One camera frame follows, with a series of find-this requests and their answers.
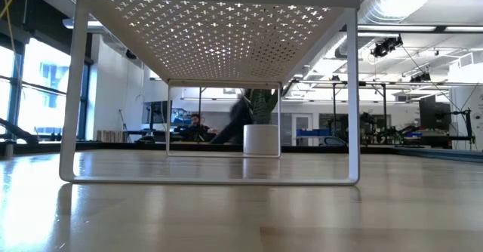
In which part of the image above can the yellow cable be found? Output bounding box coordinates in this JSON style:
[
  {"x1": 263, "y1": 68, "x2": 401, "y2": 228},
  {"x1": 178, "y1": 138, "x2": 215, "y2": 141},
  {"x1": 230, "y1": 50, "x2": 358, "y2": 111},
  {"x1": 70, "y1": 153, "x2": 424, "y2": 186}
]
[{"x1": 0, "y1": 0, "x2": 24, "y2": 79}]

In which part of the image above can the white cylindrical plant pot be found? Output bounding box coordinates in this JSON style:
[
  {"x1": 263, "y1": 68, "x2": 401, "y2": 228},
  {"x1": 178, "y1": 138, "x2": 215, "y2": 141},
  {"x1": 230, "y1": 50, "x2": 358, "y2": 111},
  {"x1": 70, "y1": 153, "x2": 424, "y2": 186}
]
[{"x1": 243, "y1": 124, "x2": 280, "y2": 155}]

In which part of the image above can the green snake plant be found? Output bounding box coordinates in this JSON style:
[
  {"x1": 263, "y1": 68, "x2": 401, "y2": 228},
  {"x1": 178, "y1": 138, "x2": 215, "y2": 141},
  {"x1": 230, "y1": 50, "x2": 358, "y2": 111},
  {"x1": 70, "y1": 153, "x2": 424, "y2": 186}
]
[{"x1": 245, "y1": 88, "x2": 282, "y2": 125}]

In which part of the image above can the dark wall monitor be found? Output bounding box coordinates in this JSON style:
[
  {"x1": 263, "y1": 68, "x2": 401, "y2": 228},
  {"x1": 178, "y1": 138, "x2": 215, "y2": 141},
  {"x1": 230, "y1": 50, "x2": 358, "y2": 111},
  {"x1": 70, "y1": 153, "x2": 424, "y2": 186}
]
[{"x1": 142, "y1": 100, "x2": 173, "y2": 124}]

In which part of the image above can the white perforated metal shelf riser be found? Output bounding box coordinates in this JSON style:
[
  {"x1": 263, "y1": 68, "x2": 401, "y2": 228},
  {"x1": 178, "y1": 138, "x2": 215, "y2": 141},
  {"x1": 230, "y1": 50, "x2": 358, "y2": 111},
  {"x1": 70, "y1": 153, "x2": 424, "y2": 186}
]
[{"x1": 59, "y1": 0, "x2": 361, "y2": 187}]

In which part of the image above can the black computer monitor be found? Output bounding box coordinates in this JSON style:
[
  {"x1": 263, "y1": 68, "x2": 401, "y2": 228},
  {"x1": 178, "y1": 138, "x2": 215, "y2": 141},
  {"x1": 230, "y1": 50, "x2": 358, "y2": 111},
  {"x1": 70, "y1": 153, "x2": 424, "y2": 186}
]
[{"x1": 419, "y1": 95, "x2": 452, "y2": 131}]

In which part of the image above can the black slanted bar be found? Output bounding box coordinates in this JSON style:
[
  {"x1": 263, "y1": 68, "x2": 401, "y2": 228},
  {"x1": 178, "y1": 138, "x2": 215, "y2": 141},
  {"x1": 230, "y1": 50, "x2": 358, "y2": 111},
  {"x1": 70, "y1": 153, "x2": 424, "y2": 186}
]
[{"x1": 0, "y1": 117, "x2": 39, "y2": 145}]

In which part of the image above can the silver ventilation duct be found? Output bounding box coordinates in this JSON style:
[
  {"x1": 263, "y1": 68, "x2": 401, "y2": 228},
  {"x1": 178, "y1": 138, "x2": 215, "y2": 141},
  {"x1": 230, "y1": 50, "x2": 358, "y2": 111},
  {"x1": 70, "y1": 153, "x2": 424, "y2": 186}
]
[{"x1": 335, "y1": 0, "x2": 460, "y2": 57}]

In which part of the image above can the long ceiling light bar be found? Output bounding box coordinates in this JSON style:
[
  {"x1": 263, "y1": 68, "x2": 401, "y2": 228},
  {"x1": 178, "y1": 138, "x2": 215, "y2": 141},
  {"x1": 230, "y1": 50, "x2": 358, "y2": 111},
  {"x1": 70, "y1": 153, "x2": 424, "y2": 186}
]
[{"x1": 357, "y1": 24, "x2": 483, "y2": 33}]

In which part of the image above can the black ceiling camera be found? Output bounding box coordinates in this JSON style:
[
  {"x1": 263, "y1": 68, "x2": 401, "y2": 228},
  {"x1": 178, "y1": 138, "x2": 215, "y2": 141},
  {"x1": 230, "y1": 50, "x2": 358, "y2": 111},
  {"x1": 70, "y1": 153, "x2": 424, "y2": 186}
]
[
  {"x1": 410, "y1": 72, "x2": 432, "y2": 84},
  {"x1": 371, "y1": 35, "x2": 404, "y2": 58}
]

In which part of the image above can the grey chair backrest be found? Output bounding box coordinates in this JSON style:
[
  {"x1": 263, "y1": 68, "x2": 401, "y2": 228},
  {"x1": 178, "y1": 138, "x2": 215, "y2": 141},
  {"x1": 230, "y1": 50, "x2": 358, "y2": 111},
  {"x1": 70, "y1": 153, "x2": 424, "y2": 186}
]
[{"x1": 323, "y1": 136, "x2": 346, "y2": 148}]

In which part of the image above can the black metal rig frame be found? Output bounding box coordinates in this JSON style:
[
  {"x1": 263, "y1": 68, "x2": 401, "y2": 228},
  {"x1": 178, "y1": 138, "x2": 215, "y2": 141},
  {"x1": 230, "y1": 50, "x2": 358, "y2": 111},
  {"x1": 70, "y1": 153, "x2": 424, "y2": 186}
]
[{"x1": 330, "y1": 80, "x2": 389, "y2": 132}]

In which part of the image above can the blue storage bin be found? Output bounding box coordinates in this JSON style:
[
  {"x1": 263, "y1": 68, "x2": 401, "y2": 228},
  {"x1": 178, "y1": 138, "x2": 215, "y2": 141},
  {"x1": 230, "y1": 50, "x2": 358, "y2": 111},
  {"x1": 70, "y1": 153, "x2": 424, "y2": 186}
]
[{"x1": 296, "y1": 128, "x2": 330, "y2": 138}]

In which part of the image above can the white door with window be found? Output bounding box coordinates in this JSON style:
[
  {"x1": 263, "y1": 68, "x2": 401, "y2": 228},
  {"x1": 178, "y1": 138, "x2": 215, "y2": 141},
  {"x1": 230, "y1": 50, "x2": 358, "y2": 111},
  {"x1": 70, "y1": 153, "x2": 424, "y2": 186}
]
[{"x1": 291, "y1": 112, "x2": 314, "y2": 146}]

